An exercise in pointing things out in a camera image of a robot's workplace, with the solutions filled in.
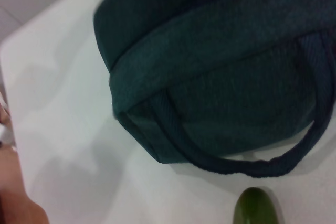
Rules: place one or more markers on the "dark teal fabric lunch bag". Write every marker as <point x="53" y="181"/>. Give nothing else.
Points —
<point x="210" y="77"/>

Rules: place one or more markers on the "green cucumber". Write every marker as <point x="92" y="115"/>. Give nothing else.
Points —
<point x="256" y="208"/>

